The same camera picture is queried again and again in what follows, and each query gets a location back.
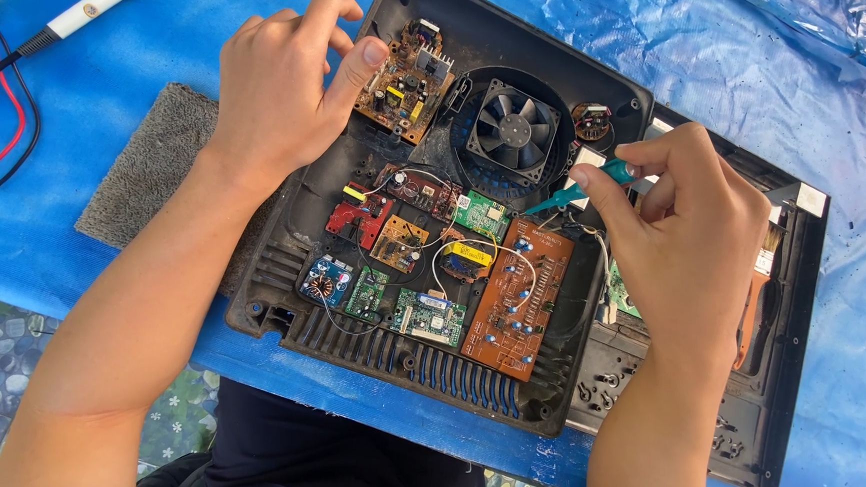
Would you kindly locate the person's left hand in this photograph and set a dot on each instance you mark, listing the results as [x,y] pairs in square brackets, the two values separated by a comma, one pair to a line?
[269,90]

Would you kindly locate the person's right hand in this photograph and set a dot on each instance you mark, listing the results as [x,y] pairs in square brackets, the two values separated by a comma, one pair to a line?
[695,252]

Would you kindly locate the teal plastic hand tool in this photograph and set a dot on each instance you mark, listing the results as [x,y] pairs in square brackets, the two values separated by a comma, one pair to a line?
[556,200]

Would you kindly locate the black plastic appliance housing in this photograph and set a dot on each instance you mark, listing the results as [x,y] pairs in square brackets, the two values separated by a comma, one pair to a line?
[316,191]

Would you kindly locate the white square label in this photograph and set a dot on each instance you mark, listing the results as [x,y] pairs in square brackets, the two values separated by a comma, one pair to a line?
[811,200]

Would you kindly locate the blue plastic table sheet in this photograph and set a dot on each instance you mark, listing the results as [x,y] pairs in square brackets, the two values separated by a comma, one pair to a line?
[153,31]

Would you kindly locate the brown power supply circuit board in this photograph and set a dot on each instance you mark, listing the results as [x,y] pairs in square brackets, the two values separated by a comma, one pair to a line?
[405,84]

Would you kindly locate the black appliance cover panel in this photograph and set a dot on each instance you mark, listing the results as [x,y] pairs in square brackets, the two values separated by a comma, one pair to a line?
[787,355]

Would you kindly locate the grey towel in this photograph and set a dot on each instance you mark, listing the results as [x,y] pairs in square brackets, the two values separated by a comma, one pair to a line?
[152,173]

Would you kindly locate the white plastic block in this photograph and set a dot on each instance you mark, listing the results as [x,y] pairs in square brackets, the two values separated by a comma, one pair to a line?
[587,157]

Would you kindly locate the bright red circuit board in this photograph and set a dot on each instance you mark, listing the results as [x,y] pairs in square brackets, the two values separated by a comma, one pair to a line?
[352,220]

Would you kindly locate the small round circuit board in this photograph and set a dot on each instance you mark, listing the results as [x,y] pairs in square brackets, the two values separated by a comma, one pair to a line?
[591,122]

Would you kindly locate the dark red circuit board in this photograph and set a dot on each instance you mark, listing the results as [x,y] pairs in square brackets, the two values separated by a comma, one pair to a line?
[425,194]

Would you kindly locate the large orange circuit board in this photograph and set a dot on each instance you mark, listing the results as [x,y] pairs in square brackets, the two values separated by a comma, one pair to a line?
[514,331]

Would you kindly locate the blue circuit board with coil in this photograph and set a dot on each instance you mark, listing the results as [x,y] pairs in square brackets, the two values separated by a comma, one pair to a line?
[324,282]

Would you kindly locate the white and grey soldering iron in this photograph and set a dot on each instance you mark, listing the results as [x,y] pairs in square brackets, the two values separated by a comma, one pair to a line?
[86,10]

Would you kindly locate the tan square circuit board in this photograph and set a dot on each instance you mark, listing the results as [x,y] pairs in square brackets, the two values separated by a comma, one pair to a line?
[399,245]

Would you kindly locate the black square cooling fan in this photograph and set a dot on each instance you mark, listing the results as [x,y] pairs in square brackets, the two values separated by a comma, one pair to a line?
[513,132]

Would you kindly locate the small green square circuit board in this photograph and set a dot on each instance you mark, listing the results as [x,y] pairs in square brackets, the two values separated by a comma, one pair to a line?
[480,215]

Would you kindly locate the narrow green circuit board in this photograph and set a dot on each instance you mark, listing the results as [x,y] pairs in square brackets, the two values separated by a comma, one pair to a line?
[366,292]

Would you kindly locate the circuit board with yellow transformer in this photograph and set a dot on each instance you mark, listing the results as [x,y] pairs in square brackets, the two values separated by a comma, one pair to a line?
[466,257]

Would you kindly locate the green circuit board with connector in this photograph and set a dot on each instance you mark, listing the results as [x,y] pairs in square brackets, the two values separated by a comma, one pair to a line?
[428,322]

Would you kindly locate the person's dark clothing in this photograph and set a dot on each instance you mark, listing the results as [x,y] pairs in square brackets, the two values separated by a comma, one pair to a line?
[315,454]

